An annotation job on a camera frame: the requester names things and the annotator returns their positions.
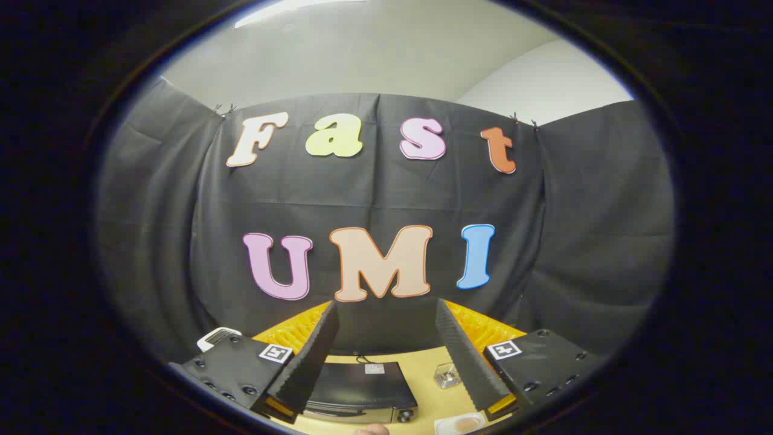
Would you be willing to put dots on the black backdrop cloth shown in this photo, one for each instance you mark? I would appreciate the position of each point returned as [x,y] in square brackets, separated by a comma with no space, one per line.
[362,193]

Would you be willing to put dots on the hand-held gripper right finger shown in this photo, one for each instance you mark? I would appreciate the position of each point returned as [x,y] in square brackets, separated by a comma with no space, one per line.
[462,356]

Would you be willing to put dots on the white pop-up toaster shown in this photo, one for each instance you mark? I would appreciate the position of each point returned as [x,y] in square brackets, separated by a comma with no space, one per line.
[211,338]

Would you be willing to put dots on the clear plastic basket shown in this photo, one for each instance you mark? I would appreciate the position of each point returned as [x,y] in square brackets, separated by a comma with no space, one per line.
[447,376]

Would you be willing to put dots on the packaged round pink food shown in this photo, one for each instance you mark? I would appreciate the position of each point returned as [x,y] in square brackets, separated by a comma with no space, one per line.
[462,424]

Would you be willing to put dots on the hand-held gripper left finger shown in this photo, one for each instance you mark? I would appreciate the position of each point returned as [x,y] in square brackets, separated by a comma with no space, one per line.
[308,356]

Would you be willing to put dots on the black toaster oven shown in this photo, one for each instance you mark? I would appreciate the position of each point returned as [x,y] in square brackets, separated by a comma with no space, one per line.
[362,386]

